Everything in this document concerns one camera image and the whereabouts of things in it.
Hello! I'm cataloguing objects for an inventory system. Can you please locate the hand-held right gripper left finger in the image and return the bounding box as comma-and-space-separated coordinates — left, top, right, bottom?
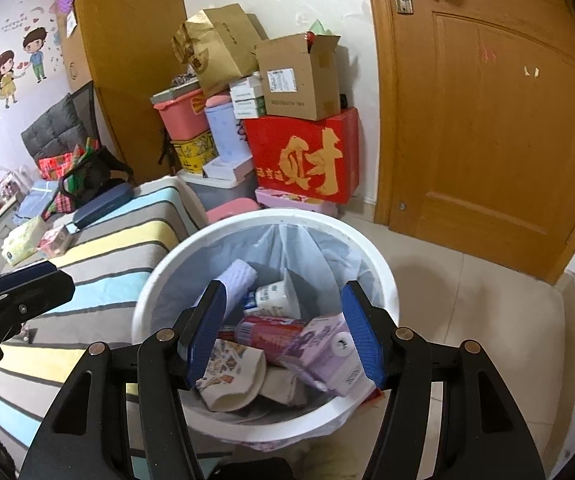
19, 280, 228, 480

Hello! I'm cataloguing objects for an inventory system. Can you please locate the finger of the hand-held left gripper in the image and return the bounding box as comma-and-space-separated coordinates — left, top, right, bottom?
0, 259, 61, 312
0, 272, 76, 332

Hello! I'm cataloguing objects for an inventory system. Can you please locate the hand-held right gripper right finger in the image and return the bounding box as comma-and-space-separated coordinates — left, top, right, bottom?
341, 280, 554, 480

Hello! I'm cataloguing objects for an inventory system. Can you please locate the purple and white carton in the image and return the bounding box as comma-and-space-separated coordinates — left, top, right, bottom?
279, 312, 376, 397

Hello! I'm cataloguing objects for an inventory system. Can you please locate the patterned paper cup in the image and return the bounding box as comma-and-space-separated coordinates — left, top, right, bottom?
196, 338, 268, 412

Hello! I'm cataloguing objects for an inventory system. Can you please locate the white trash bin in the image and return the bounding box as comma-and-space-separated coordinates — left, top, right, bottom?
130, 209, 399, 452

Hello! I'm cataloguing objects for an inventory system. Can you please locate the red drink can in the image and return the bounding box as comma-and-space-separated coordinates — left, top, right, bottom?
218, 315, 309, 362

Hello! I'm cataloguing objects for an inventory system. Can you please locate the white cup with blue label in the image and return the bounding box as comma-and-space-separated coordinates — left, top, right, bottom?
243, 279, 301, 319

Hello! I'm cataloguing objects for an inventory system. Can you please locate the clear plastic bin liner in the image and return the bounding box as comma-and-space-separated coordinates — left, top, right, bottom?
154, 222, 385, 441

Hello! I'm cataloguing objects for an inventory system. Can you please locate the yellow tissue pack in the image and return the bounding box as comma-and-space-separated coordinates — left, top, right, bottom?
2, 216, 49, 267

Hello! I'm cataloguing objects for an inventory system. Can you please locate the red and white carton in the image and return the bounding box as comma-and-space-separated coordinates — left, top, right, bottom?
37, 224, 74, 259

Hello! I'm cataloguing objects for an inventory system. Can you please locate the striped tablecloth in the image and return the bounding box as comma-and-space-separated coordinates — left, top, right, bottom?
0, 177, 209, 480

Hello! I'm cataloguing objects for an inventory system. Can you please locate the blue folded cloth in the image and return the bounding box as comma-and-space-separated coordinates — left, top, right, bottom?
14, 179, 61, 227

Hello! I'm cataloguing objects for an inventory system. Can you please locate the plaid bag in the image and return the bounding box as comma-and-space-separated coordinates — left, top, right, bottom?
38, 137, 101, 217

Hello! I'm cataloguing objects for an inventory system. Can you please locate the dark blue glasses case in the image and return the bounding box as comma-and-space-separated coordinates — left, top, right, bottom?
72, 182, 135, 231

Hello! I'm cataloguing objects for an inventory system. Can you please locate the pink lid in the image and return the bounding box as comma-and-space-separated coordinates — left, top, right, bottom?
206, 197, 261, 226

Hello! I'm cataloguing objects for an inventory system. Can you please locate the black bag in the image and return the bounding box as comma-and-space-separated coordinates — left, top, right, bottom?
60, 147, 136, 211

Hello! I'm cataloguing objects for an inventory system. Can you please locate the grey storage box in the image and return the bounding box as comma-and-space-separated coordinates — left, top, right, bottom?
176, 169, 261, 212

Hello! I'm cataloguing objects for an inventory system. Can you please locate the pink flat box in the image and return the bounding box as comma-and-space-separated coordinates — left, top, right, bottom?
254, 187, 341, 219

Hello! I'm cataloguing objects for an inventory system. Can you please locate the dark grey quilted cushion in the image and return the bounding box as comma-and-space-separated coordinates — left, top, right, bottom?
20, 80, 101, 167

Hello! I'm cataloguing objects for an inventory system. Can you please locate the yellow patterned box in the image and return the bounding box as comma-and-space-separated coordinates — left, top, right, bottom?
169, 130, 219, 174

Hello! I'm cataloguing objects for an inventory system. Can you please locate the red gift box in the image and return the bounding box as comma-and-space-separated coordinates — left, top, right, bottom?
243, 107, 361, 205

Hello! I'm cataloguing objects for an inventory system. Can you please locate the lavender container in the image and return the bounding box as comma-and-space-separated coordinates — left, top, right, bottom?
204, 94, 253, 169

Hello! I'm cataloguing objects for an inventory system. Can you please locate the pink plastic storage box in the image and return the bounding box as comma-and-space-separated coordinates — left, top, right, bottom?
152, 88, 211, 142

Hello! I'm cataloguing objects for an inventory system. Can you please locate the stack of small white boxes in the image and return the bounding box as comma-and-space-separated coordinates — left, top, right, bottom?
228, 73, 267, 120

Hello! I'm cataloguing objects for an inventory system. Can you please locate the wooden door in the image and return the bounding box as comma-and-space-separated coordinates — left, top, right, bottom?
362, 0, 575, 287

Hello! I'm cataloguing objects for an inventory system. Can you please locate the brown cardboard box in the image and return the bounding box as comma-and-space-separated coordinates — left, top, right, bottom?
254, 32, 343, 122

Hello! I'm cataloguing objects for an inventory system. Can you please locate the brown paper bag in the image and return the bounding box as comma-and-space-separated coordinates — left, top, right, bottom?
170, 3, 268, 99

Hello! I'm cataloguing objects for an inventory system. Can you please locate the cartoon wall sticker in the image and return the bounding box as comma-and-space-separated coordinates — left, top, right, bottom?
0, 24, 51, 109

